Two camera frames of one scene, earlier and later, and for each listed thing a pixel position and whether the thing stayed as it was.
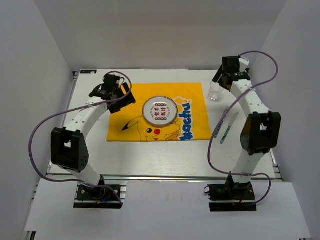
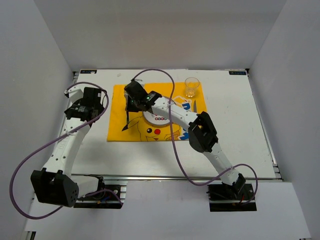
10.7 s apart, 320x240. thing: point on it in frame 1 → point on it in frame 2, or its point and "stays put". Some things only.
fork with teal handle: [226, 108] → [128, 121]
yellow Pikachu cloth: [170, 111] stays put
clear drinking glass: [215, 90] → [191, 83]
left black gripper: [126, 101] → [101, 108]
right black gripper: [218, 76] → [130, 108]
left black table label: [87, 71] stays put
